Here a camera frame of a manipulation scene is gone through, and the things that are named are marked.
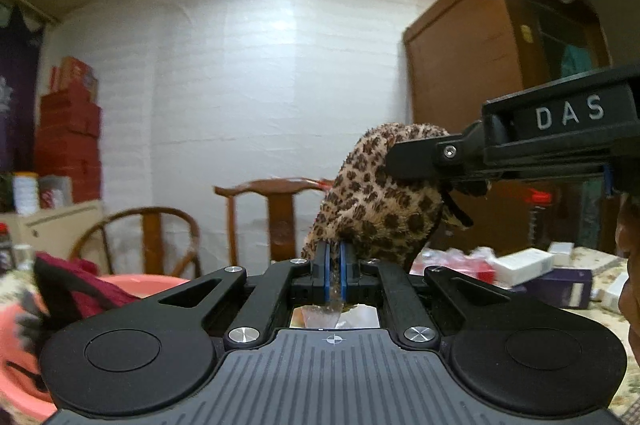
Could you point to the purple hanging garment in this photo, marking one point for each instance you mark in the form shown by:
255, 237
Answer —
17, 105

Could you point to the maroon cloth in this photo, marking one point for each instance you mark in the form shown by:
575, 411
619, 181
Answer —
75, 285

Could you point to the crumpled clear plastic bag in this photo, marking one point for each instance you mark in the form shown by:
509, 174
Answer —
460, 262

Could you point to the leopard print plush cloth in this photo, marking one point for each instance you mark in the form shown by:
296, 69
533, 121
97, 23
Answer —
370, 205

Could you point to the small red and white box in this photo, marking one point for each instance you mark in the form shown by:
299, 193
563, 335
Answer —
55, 195

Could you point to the white ribbed canister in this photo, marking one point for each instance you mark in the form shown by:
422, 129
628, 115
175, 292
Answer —
25, 195

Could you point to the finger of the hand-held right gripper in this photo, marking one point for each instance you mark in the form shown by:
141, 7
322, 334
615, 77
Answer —
415, 157

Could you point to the dark bottle with red cap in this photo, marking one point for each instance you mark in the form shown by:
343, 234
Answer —
540, 215

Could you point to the small bottle with red cap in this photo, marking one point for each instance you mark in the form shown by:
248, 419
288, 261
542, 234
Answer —
5, 250

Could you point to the person's right hand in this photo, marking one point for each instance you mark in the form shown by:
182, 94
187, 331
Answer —
631, 310

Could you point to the blue box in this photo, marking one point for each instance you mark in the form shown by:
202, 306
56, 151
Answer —
550, 287

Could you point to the brown wooden wardrobe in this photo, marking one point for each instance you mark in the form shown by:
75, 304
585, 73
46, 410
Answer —
465, 55

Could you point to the straight-back wooden chair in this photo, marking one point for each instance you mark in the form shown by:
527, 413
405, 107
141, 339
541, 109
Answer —
282, 205

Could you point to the cream low cabinet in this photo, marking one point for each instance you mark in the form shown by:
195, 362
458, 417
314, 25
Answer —
50, 230

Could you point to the stack of red boxes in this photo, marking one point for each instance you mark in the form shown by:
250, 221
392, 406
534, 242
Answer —
70, 140

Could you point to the flat white box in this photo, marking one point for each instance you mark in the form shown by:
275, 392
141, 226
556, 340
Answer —
525, 266

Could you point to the round-back wooden chair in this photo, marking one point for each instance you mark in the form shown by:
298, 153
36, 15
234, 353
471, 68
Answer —
150, 230

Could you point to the black and pink patterned cloth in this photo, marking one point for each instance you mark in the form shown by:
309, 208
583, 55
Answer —
20, 335

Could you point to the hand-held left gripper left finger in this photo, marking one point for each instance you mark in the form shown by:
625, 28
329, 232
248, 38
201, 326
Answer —
322, 267

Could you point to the pink plastic basin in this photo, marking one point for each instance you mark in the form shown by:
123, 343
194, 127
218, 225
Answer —
125, 285

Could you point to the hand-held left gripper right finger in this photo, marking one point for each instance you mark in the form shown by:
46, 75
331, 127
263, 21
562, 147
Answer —
346, 267

